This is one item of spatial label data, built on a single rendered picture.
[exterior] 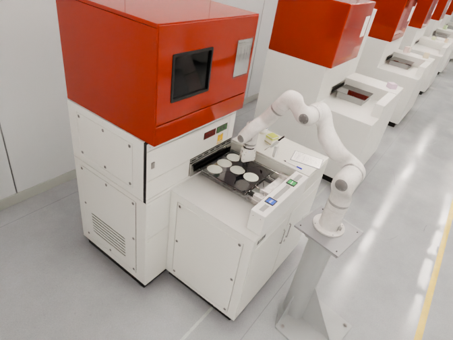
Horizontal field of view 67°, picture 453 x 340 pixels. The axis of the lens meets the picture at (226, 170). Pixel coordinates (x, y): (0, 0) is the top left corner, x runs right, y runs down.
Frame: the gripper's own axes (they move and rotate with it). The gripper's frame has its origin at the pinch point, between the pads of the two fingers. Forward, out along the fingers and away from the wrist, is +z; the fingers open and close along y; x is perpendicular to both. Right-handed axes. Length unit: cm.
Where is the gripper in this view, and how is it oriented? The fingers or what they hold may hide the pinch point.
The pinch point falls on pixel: (245, 166)
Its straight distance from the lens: 229.1
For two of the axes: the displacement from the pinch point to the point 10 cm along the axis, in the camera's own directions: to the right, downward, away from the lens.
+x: -4.6, -5.5, 7.0
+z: -1.4, 8.2, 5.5
